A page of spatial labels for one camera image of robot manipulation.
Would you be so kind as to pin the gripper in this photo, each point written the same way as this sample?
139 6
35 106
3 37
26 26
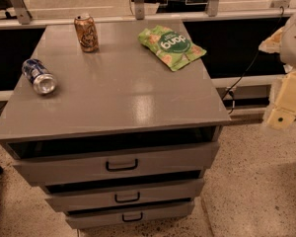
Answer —
294 42

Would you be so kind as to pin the orange soda can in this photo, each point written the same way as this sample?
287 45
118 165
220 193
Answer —
86 32

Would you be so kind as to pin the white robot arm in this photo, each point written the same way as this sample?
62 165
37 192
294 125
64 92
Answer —
283 42

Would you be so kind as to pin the blue silver soda can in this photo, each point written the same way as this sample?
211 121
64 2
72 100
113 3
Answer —
41 79

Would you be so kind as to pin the middle grey drawer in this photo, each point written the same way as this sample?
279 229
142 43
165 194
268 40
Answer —
128 195

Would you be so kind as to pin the grey drawer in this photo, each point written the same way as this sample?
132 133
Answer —
132 214
128 195
87 167

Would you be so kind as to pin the green snack bag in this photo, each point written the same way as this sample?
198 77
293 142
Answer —
171 47

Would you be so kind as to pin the bottom grey drawer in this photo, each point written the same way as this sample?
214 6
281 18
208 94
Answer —
132 214

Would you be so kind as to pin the grey drawer cabinet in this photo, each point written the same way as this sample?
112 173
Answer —
121 97

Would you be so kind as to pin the top grey drawer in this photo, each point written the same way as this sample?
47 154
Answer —
87 167

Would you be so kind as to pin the grey metal railing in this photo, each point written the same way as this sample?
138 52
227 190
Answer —
62 12

